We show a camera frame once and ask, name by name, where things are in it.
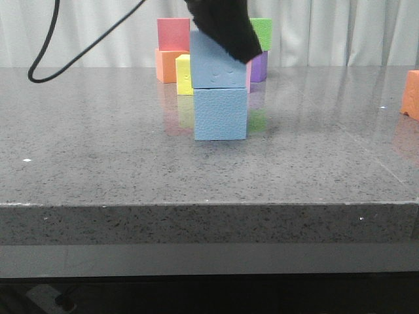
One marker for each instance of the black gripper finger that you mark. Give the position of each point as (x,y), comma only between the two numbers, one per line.
(227,23)

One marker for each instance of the light blue smooth foam block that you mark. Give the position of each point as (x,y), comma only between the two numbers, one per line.
(212,66)

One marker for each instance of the light blue textured foam block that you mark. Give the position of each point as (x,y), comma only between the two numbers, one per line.
(220,114)

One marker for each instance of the green foam block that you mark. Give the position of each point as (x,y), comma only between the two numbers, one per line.
(263,29)

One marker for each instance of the pink foam block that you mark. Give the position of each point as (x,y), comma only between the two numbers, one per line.
(248,76)

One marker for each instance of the purple foam block far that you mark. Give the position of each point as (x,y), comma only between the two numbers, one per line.
(259,67)

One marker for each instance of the red foam block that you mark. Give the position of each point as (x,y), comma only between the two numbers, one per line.
(173,34)

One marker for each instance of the yellow foam block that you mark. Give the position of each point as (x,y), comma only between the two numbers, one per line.
(183,75)

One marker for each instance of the orange foam block far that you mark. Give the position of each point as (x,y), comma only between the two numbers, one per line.
(165,65)

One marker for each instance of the orange foam block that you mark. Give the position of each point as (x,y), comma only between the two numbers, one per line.
(165,65)
(409,105)

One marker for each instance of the grey curtain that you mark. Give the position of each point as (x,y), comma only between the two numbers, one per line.
(305,33)

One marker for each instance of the orange foam block near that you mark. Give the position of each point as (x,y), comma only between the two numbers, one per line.
(409,105)

